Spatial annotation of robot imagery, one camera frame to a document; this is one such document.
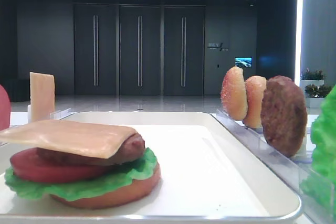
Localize bun half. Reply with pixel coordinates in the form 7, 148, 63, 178
220, 67, 247, 121
243, 76, 267, 129

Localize brown meat patty in burger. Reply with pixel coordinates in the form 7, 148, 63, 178
36, 133, 145, 166

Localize orange cheese slice on burger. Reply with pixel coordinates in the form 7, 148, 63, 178
1, 120, 137, 159

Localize upright brown meat patty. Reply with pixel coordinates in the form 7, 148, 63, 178
260, 76, 308, 157

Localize upright orange cheese slice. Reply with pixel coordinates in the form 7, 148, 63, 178
29, 72, 55, 122

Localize green lettuce leaf in burger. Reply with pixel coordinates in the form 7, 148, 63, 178
4, 148, 158, 201

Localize red tomato slice in burger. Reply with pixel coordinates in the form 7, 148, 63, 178
10, 148, 112, 184

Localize upright red tomato slice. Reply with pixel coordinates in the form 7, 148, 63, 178
0, 86, 11, 131

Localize upright green lettuce leaf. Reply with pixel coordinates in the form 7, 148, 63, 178
301, 87, 335, 212

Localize white rectangular tray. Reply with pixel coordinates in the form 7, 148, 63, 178
1, 112, 302, 223

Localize upright bun half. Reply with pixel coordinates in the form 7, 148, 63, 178
243, 76, 267, 129

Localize bottom bun slice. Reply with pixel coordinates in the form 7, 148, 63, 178
50, 163, 161, 209

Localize right clear acrylic rack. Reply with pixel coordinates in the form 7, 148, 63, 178
215, 109, 335, 223

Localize potted plants in white planter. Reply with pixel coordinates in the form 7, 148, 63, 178
300, 68, 332, 109

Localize wall monitor screen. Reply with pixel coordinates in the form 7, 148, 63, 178
235, 57, 252, 68

